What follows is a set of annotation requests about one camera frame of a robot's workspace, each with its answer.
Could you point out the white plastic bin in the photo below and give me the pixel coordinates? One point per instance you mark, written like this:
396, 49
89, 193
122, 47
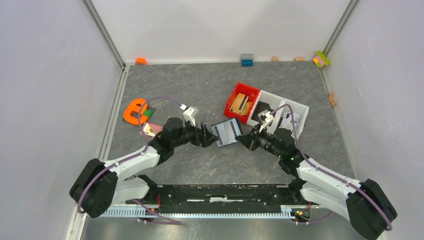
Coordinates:
300, 113
264, 101

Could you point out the pink wooden block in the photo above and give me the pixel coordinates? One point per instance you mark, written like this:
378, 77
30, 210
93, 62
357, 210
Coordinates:
151, 129

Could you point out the green lego brick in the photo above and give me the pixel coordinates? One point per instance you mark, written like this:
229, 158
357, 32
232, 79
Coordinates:
147, 113

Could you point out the curved wooden arch block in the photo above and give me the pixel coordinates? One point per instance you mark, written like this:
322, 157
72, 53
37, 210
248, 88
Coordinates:
332, 100

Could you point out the white cards in bin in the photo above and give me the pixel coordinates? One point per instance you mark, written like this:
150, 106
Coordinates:
289, 120

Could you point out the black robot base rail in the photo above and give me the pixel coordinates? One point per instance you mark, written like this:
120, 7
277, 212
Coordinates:
223, 198

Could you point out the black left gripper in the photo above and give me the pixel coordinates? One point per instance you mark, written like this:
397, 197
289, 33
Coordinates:
203, 137

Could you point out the red plastic bin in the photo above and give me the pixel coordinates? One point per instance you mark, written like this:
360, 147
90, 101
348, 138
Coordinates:
248, 90

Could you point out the orange round toy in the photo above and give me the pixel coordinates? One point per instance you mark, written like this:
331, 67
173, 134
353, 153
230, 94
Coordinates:
140, 61

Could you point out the orange letter toy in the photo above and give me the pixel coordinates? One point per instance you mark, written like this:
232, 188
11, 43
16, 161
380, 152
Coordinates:
130, 114

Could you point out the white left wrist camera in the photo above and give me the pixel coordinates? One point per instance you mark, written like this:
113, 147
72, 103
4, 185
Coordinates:
189, 114

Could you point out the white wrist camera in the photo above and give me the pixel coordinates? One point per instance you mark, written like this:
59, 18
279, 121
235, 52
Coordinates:
266, 119
189, 114

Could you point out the blue grey lego block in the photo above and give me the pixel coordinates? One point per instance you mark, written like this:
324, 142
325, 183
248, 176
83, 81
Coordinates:
246, 59

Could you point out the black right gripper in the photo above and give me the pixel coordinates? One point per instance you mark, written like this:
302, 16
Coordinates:
249, 140

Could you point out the green pink lego stack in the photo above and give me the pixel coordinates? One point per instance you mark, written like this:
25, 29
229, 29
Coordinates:
321, 60

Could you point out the stack of gold credit cards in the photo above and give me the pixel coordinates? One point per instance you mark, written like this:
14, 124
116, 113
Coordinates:
240, 105

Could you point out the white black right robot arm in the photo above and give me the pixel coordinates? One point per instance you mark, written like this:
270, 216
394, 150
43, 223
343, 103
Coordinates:
363, 203

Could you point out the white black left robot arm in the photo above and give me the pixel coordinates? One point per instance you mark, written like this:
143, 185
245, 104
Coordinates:
102, 184

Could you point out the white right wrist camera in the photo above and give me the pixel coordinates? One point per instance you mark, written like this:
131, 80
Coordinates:
266, 119

